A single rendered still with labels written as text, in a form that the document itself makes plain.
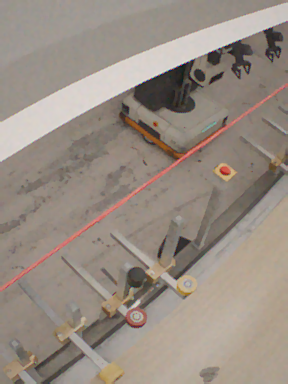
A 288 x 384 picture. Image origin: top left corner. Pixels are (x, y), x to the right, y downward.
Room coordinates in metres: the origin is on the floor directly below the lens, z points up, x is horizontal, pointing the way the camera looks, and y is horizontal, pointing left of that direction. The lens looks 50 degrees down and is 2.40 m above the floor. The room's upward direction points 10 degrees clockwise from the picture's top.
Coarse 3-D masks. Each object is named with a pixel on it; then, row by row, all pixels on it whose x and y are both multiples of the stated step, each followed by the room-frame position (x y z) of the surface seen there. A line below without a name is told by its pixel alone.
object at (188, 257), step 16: (272, 176) 1.73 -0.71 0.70; (256, 192) 1.58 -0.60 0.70; (240, 208) 1.45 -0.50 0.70; (224, 224) 1.33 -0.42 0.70; (192, 240) 1.21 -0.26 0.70; (208, 240) 1.22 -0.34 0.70; (176, 256) 1.10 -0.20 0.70; (192, 256) 1.11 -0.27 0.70; (176, 272) 1.01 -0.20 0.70; (144, 288) 0.90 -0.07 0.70; (160, 288) 0.92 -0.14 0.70; (128, 304) 0.81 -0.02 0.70; (144, 304) 0.83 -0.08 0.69; (96, 320) 0.70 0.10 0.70; (112, 320) 0.72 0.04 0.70; (96, 336) 0.62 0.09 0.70; (64, 352) 0.52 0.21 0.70; (80, 352) 0.53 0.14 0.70; (48, 368) 0.42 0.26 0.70; (64, 368) 0.45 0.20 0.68
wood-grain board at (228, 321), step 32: (256, 256) 1.02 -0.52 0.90; (224, 288) 0.85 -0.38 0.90; (256, 288) 0.86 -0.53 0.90; (192, 320) 0.68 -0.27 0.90; (224, 320) 0.70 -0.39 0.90; (256, 320) 0.71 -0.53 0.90; (128, 352) 0.51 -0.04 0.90; (160, 352) 0.53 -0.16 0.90; (192, 352) 0.54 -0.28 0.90; (224, 352) 0.55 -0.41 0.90; (256, 352) 0.56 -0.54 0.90
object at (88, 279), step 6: (66, 252) 0.92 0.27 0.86; (66, 258) 0.89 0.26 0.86; (72, 258) 0.90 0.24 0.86; (72, 264) 0.87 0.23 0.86; (78, 264) 0.87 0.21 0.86; (78, 270) 0.85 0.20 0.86; (84, 270) 0.85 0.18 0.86; (84, 276) 0.82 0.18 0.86; (90, 276) 0.83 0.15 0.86; (90, 282) 0.80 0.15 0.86; (96, 282) 0.81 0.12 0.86; (96, 288) 0.78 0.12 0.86; (102, 288) 0.78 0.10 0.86; (102, 294) 0.76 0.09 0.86; (108, 294) 0.76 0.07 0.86; (120, 306) 0.72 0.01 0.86; (120, 312) 0.69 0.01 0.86; (126, 312) 0.70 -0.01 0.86
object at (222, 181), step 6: (216, 168) 1.18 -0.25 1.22; (216, 174) 1.16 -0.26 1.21; (222, 174) 1.15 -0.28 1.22; (228, 174) 1.16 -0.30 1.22; (234, 174) 1.17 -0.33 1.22; (210, 180) 1.16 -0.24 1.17; (216, 180) 1.15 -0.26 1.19; (222, 180) 1.14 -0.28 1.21; (228, 180) 1.14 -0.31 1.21; (216, 186) 1.14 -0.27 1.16; (222, 186) 1.13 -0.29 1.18; (228, 186) 1.15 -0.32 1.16
